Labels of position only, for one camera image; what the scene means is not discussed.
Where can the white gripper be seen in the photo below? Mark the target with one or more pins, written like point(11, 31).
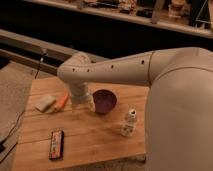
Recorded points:
point(86, 100)

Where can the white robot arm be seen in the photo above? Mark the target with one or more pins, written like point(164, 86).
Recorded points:
point(179, 106)

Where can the clear plastic bottle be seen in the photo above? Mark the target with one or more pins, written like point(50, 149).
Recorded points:
point(129, 124)

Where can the dark purple bowl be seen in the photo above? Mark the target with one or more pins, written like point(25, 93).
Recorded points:
point(105, 101)

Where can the orange carrot toy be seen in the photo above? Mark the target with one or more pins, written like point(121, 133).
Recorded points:
point(60, 103)

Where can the beige sponge block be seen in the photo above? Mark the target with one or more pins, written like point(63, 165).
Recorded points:
point(44, 103)

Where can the wooden table board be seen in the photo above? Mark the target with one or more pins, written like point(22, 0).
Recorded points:
point(88, 137)

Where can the wooden shelf with clutter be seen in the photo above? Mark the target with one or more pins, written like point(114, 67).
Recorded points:
point(79, 6)

